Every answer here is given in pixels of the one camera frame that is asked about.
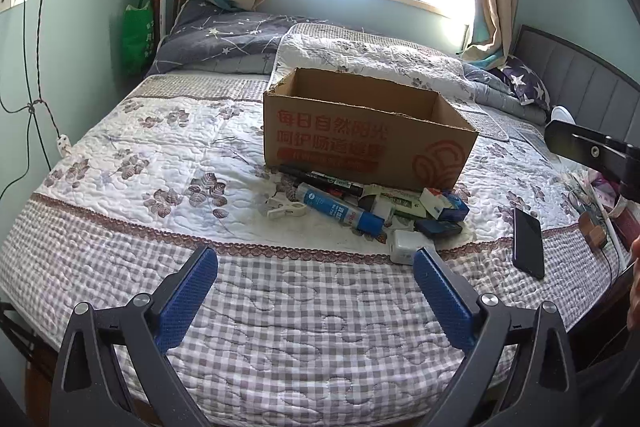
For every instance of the dark star print pillow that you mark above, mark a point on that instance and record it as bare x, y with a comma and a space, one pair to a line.
527, 82

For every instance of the black smartphone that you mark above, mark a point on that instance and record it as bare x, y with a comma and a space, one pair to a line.
528, 242

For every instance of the black marker with green label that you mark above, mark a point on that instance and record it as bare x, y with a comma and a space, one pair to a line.
345, 186

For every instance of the brown wooden block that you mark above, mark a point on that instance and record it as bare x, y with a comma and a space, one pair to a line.
594, 232

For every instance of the blue and white glue stick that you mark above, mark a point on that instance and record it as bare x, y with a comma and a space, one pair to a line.
340, 209

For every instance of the green and white packet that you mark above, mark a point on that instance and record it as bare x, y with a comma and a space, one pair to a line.
397, 204

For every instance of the white round device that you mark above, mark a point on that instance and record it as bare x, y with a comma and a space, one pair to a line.
562, 113

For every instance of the grey crumpled blanket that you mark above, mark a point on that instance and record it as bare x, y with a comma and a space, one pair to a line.
492, 94

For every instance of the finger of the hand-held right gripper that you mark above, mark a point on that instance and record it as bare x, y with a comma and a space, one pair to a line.
585, 147

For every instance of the grey padded headboard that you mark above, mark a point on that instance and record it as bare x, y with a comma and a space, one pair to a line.
585, 77

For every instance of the white charger plug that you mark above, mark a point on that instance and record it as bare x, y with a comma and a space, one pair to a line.
402, 247

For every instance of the green shopping bag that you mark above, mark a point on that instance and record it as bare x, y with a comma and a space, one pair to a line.
137, 32

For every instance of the folded floral quilt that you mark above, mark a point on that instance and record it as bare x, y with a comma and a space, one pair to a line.
370, 54

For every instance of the person's right forearm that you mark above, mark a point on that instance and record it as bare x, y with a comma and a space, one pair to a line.
635, 292

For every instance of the brown cardboard box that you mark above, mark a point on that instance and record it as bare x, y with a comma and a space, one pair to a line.
325, 137

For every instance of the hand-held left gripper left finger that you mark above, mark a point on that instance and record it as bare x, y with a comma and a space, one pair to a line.
187, 302

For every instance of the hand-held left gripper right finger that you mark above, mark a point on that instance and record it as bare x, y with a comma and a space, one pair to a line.
440, 297

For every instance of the grey star-pattern pillow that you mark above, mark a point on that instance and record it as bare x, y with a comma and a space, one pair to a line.
225, 37

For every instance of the white clothespin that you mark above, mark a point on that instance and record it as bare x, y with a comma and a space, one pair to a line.
285, 209

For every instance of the white power strip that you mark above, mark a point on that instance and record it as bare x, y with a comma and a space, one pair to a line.
63, 144

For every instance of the black remote control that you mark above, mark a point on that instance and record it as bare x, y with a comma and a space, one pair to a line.
437, 228

